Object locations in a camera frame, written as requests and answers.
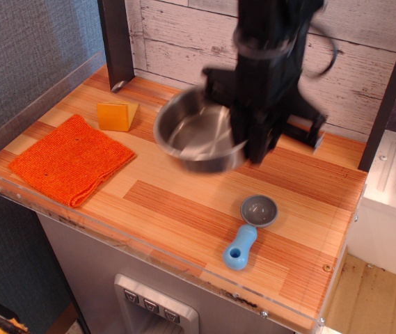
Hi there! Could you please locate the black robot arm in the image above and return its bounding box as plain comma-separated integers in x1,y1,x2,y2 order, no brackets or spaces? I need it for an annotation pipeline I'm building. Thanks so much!
203,1,326,164

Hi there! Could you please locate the dark right frame post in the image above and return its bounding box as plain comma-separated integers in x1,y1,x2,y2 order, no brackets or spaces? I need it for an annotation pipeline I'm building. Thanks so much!
358,61,396,172

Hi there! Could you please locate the white cabinet at right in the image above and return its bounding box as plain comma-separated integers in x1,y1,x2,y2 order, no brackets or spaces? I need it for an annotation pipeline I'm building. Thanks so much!
347,131,396,274

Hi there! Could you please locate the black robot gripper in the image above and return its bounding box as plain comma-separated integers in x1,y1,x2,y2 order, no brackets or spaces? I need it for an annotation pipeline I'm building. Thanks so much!
201,51,327,165

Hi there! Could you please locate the black and yellow object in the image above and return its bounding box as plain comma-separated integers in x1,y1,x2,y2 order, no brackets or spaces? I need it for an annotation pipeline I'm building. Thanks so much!
0,317,29,334

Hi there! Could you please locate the grey toy fridge cabinet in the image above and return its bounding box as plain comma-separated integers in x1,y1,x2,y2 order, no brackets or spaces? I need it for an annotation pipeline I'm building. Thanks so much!
37,212,310,334

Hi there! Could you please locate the stainless steel pot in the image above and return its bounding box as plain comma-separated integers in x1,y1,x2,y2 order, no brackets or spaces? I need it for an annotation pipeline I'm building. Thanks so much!
152,85,247,173

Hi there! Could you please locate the yellow cheese wedge block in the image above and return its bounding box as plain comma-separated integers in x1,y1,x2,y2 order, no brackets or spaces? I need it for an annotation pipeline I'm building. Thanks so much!
97,102,138,132

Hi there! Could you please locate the silver dispenser panel with buttons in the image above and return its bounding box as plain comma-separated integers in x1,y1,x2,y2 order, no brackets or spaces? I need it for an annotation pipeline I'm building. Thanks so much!
114,273,200,333

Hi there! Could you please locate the blue handled grey scoop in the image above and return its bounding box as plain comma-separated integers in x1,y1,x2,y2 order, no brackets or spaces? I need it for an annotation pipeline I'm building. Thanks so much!
223,195,278,271

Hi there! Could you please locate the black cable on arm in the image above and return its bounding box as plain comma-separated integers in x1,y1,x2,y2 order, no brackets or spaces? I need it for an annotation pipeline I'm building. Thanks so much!
305,20,341,79

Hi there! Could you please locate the clear acrylic table guard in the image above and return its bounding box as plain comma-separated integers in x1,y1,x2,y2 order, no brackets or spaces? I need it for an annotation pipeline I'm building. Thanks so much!
0,65,365,333

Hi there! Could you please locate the orange knitted cloth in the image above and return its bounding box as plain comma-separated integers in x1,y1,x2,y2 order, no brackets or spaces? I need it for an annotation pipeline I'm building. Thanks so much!
9,115,136,207

